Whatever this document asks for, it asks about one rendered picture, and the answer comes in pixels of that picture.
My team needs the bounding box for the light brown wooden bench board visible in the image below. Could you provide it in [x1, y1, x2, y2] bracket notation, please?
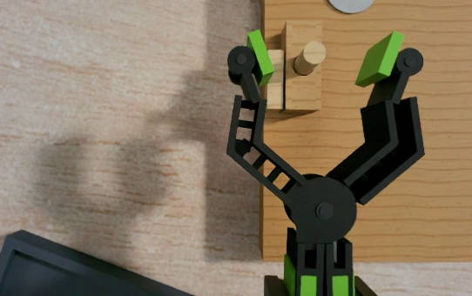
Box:
[260, 0, 472, 262]

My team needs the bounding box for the light wooden dowel pin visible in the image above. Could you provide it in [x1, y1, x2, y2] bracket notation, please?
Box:
[293, 41, 326, 75]

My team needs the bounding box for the grey washer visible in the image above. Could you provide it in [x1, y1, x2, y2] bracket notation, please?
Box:
[328, 0, 374, 14]

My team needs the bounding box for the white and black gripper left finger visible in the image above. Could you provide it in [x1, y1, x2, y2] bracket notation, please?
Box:
[264, 275, 289, 296]

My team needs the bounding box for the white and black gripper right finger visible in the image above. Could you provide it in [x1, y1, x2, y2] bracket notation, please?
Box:
[354, 276, 378, 296]

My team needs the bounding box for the small light wooden block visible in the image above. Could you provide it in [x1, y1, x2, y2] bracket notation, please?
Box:
[280, 21, 322, 113]

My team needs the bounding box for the dark grey shallow tray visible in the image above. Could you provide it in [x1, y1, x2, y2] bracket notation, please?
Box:
[0, 229, 195, 296]

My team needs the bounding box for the black spring clamp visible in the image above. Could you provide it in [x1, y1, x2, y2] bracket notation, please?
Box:
[226, 30, 425, 296]

